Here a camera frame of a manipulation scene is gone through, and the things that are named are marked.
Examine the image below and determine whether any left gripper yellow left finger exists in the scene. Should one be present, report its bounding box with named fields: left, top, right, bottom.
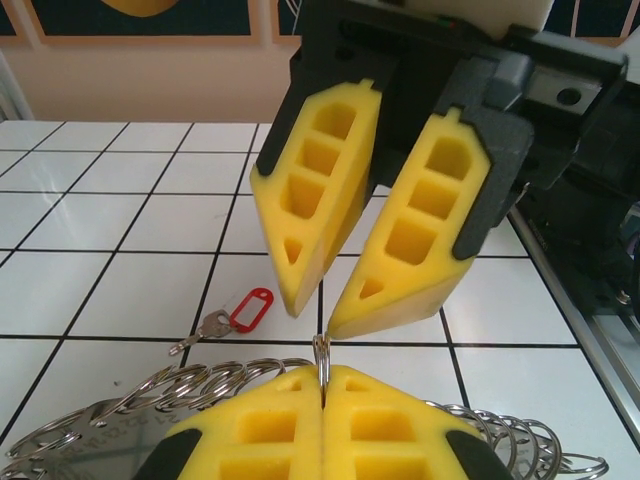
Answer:
left=134, top=364, right=324, bottom=480

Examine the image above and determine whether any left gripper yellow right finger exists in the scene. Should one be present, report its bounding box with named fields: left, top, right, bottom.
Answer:
left=322, top=364, right=521, bottom=480

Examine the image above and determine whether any key with red tag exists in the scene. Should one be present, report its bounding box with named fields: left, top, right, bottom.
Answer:
left=168, top=286, right=275, bottom=356

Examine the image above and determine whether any metal keyring plate with rings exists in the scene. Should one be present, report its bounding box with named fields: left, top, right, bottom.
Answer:
left=0, top=334, right=611, bottom=480

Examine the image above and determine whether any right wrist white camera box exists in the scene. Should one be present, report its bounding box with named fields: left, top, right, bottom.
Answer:
left=492, top=0, right=557, bottom=40

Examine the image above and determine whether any aluminium table rail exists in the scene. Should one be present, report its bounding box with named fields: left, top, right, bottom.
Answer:
left=507, top=204, right=640, bottom=436

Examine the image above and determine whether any aluminium corner post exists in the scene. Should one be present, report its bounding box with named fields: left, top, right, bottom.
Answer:
left=0, top=47, right=35, bottom=121

